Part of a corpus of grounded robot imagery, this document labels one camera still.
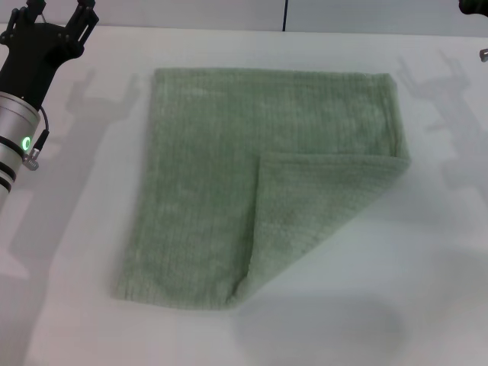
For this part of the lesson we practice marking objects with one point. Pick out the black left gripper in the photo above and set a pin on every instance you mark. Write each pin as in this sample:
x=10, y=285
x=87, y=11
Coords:
x=30, y=57

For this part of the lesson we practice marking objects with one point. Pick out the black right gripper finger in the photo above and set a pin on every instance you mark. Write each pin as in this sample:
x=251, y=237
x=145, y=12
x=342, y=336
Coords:
x=476, y=5

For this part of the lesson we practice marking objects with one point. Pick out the green terry towel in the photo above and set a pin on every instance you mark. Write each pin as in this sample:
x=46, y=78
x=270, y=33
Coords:
x=198, y=183

